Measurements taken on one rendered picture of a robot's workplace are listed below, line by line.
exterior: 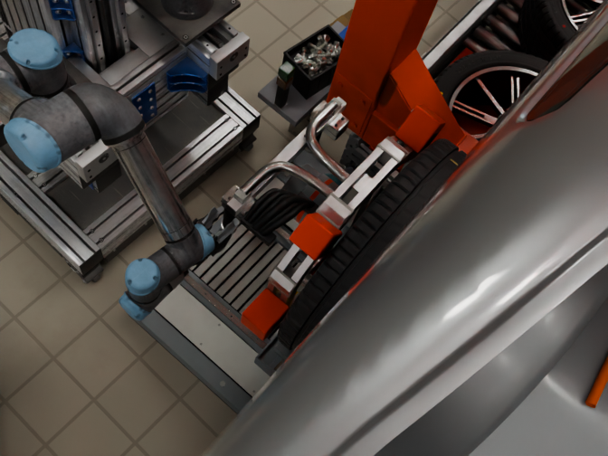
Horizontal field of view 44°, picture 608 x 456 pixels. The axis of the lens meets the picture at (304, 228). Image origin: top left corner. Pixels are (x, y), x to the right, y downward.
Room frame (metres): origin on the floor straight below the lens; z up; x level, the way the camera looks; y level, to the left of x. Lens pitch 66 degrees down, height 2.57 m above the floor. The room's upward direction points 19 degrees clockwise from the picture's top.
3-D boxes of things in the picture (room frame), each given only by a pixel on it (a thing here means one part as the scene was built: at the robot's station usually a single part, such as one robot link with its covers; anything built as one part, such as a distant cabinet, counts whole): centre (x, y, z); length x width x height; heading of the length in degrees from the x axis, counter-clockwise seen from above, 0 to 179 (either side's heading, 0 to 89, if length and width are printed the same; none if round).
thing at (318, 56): (1.53, 0.14, 0.51); 0.20 x 0.14 x 0.13; 148
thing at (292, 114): (1.55, 0.13, 0.44); 0.43 x 0.17 x 0.03; 157
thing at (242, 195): (0.78, 0.06, 1.03); 0.19 x 0.18 x 0.11; 67
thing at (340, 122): (1.06, 0.03, 0.93); 0.09 x 0.05 x 0.05; 67
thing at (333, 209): (0.82, -0.09, 0.85); 0.54 x 0.07 x 0.54; 157
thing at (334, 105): (0.96, -0.02, 1.03); 0.19 x 0.18 x 0.11; 67
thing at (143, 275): (0.50, 0.29, 0.95); 0.11 x 0.08 x 0.11; 148
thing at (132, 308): (0.48, 0.30, 0.85); 0.11 x 0.08 x 0.09; 157
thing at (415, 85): (1.27, -0.35, 0.69); 0.52 x 0.17 x 0.35; 67
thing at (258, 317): (0.53, 0.02, 0.85); 0.09 x 0.08 x 0.07; 157
